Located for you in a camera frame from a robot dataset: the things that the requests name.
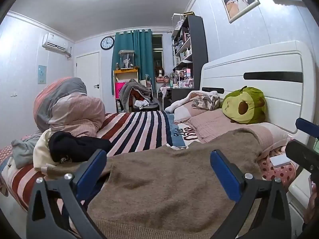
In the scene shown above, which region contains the black garment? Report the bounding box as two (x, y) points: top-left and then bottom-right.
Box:
(48, 131), (112, 163)

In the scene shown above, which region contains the pink bag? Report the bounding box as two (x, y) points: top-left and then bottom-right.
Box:
(115, 82), (128, 96)

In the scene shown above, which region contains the yellow shelf unit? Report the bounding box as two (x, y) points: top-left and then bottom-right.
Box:
(113, 68), (139, 113)

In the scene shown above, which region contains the white bedside table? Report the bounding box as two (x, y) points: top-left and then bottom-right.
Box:
(286, 171), (315, 231)

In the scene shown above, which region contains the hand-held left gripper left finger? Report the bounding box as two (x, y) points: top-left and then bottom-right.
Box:
(26, 149), (107, 239)

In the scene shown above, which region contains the leaf patterned cloth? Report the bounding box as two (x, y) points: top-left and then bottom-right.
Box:
(191, 95), (223, 111)

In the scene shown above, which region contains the pink and grey duvet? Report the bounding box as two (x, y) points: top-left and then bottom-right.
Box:
(33, 77), (106, 138)

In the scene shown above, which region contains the white fluffy blanket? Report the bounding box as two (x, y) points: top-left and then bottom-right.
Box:
(165, 90), (223, 113)

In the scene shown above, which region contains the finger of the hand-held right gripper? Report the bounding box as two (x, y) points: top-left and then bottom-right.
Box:
(285, 140), (319, 180)
(296, 118), (319, 137)

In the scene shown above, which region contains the white bed headboard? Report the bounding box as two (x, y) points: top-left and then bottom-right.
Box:
(201, 40), (318, 145)

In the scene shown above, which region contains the small white box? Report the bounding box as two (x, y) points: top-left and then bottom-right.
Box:
(270, 154), (292, 167)

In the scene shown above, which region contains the avocado plush toy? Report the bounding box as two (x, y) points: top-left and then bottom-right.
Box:
(222, 86), (267, 125)

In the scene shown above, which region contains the black chair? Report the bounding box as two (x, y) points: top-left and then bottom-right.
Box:
(130, 102), (160, 112)

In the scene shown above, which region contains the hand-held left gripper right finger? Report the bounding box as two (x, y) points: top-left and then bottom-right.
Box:
(210, 150), (292, 239)

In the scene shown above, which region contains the white air conditioner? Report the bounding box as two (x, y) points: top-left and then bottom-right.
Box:
(42, 33), (70, 53)

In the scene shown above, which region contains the clear display case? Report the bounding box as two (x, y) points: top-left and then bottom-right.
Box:
(171, 13), (186, 31)

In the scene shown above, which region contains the glass display box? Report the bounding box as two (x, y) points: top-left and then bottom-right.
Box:
(118, 50), (136, 70)

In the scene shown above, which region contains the white door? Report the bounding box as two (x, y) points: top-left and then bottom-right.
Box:
(75, 52), (101, 100)

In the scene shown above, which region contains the person's right hand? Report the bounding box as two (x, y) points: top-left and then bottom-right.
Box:
(302, 184), (319, 232)

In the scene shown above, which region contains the polka dot cloth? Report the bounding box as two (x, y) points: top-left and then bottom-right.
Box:
(258, 157), (299, 183)

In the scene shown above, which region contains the pink checked pillow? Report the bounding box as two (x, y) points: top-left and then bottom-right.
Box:
(174, 100), (207, 123)

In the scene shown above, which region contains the dark bookshelf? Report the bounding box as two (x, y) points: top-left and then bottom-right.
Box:
(171, 15), (209, 75)

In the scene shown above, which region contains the framed wall picture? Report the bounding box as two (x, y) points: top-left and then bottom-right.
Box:
(222, 0), (261, 24)

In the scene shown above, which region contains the window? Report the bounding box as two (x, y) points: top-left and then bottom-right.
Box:
(152, 34), (164, 80)

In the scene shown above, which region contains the light blue wall poster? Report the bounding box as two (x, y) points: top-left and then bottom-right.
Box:
(38, 65), (47, 84)

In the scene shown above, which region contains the cream garment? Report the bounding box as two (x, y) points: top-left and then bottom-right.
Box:
(33, 128), (61, 172)

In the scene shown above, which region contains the grey-green garment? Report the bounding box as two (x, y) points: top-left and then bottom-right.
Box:
(11, 137), (42, 169)

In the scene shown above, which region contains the striped bed sheet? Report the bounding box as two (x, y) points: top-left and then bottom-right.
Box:
(0, 110), (190, 213)

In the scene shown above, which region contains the teal curtain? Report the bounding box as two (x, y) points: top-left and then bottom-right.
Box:
(111, 29), (156, 100)

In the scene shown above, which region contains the brown knitted sweater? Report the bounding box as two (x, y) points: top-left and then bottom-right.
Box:
(41, 128), (265, 239)

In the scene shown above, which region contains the pile of clothes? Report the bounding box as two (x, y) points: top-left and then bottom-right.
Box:
(119, 79), (153, 110)

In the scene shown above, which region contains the round wall clock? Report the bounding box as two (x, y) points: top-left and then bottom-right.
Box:
(100, 36), (115, 50)

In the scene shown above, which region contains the dark cluttered desk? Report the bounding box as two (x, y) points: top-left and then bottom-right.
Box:
(161, 85), (200, 110)

